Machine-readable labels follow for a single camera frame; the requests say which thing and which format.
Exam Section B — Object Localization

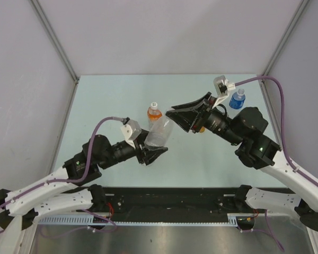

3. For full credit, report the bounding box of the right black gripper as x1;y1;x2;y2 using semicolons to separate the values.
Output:
166;92;243;146

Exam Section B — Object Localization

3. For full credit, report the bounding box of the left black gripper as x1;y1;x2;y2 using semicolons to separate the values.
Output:
99;128;168;170

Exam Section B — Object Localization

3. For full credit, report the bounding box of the clear water bottle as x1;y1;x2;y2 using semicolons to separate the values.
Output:
144;115;174;149

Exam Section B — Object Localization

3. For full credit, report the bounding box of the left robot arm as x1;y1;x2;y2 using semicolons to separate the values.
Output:
0;129;168;230

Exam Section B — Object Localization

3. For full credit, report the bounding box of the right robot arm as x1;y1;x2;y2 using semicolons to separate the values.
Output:
165;93;318;232

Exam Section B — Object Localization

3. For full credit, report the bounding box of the orange drink bottle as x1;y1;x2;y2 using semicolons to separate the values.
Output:
147;102;162;129

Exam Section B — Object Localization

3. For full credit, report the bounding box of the blue drink bottle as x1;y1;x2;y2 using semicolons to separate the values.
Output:
229;89;245;110

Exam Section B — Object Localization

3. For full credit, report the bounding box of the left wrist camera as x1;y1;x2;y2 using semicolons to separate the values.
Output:
120;119;142;149

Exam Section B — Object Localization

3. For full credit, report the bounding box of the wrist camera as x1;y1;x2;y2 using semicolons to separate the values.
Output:
120;119;142;149
213;75;235;108

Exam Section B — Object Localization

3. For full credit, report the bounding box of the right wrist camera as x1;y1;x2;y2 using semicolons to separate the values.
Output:
213;75;235;108

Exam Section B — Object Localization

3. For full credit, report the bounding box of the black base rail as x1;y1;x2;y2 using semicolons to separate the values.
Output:
63;186;292;223

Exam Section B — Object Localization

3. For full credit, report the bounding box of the white cable duct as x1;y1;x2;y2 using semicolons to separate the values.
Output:
37;213;258;227

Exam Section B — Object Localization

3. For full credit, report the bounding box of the right aluminium frame post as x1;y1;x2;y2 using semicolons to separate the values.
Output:
261;0;311;76

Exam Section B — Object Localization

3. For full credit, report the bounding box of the aluminium frame post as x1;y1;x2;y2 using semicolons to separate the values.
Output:
261;0;311;76
29;0;78;83

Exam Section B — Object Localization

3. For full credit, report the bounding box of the left aluminium frame post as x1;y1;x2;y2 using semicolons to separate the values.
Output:
29;0;78;83

